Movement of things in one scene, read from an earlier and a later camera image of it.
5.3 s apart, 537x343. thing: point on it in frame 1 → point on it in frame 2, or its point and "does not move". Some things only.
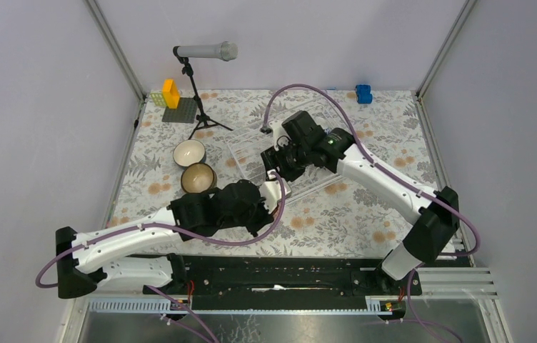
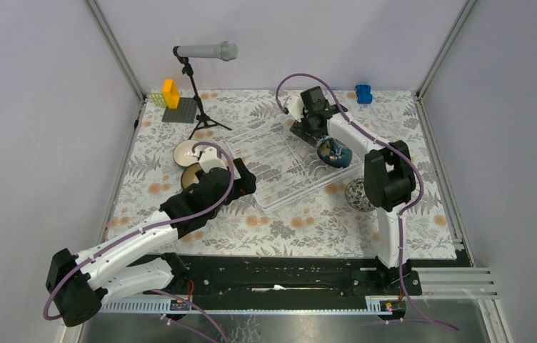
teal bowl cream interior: x=188 y=152 does not move
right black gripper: x=273 y=158 → x=299 y=129
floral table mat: x=330 y=211 does not move
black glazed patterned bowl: x=198 y=178 does not move
